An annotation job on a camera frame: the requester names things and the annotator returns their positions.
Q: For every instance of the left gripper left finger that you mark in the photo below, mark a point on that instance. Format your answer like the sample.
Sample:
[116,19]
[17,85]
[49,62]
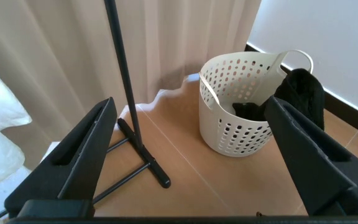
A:
[45,186]

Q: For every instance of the beige curtain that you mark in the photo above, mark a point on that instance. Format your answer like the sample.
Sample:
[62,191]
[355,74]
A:
[57,56]

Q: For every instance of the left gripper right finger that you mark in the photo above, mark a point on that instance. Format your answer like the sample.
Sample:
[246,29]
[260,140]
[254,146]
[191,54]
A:
[328,186]

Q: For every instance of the black clothes rack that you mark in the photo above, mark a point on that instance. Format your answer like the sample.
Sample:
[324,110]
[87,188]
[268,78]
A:
[123,68]

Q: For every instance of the white laundry basket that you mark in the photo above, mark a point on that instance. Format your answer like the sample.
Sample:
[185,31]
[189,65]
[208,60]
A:
[210,127]

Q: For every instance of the black garment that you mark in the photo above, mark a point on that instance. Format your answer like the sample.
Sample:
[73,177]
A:
[303,90]

